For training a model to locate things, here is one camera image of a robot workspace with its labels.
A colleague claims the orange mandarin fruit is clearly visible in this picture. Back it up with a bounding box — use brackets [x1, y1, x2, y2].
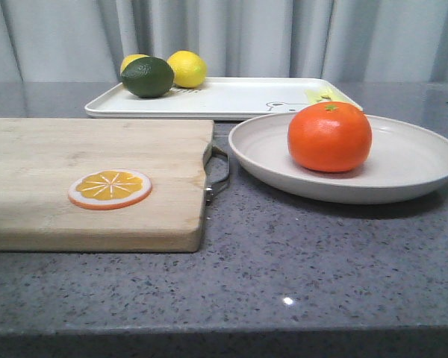
[287, 101, 373, 173]

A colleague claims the beige round plate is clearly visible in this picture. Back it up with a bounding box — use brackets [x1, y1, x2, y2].
[228, 113, 448, 204]

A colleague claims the white bear-print tray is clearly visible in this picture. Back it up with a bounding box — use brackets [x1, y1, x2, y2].
[85, 77, 359, 121]

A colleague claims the yellow lemon right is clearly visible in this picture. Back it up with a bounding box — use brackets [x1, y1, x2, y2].
[167, 50, 208, 88]

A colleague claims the yellow lemon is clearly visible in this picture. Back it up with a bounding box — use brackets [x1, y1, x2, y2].
[167, 50, 208, 88]
[119, 54, 147, 73]

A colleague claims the orange slice toy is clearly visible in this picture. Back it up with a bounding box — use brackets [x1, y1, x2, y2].
[68, 169, 152, 210]

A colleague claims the yellow plastic knife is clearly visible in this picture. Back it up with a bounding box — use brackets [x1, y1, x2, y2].
[305, 89, 323, 104]

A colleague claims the green lime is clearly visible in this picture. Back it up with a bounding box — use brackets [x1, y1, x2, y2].
[121, 57, 175, 98]

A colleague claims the yellow plastic fork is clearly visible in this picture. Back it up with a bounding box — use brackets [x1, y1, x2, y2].
[318, 87, 349, 102]

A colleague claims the yellow lemon left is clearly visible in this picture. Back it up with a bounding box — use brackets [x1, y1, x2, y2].
[119, 54, 147, 73]

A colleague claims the wooden cutting board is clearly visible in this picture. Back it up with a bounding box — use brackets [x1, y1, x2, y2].
[0, 118, 214, 252]

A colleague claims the grey curtain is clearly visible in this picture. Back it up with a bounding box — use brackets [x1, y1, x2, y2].
[0, 1, 448, 83]

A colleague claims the metal cutting board handle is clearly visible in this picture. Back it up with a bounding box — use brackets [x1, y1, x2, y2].
[204, 145, 231, 205]

